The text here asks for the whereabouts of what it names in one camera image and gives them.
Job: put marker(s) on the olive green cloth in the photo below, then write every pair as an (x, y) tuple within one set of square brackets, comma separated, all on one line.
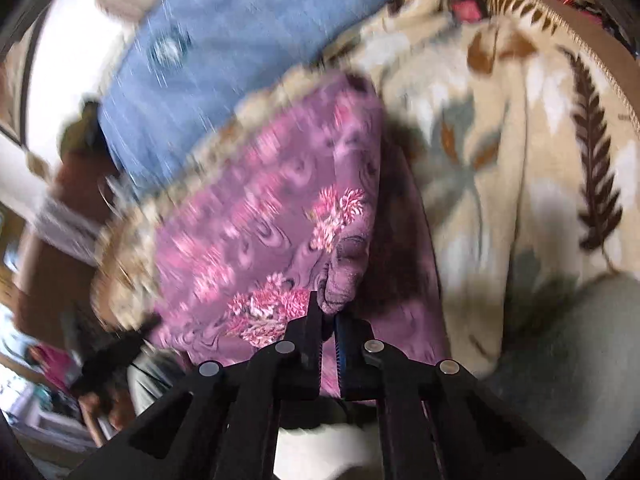
[(84, 135)]

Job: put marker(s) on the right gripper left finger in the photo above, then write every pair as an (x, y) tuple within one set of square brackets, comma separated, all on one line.
[(219, 422)]

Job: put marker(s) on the purple floral garment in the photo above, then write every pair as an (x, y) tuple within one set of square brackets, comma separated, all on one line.
[(319, 205)]

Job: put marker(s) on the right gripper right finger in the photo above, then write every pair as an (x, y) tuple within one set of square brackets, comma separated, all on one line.
[(437, 421)]

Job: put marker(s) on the person's left hand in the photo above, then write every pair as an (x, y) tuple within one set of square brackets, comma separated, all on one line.
[(116, 408)]

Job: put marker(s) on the grey trouser leg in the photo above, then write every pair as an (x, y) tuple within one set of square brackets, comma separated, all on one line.
[(576, 382)]

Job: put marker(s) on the beige floral leaf blanket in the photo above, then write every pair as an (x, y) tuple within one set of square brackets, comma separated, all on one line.
[(521, 132)]

